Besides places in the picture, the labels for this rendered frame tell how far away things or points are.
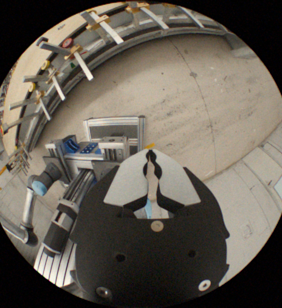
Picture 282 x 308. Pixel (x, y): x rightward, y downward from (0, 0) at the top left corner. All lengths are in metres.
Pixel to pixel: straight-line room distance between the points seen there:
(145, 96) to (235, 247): 2.73
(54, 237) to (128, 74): 1.69
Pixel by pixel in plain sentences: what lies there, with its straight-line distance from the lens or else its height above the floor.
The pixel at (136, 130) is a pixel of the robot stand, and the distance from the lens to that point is 1.27.
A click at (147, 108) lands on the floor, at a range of 1.43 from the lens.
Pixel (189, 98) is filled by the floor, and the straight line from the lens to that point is 1.57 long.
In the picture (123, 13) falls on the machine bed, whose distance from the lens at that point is 1.08.
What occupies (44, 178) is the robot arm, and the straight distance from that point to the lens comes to 0.75.
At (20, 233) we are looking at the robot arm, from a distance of 0.77.
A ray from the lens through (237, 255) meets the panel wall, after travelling 2.15.
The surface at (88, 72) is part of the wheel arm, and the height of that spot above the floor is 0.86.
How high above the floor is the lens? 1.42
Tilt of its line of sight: 59 degrees down
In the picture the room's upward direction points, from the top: 174 degrees counter-clockwise
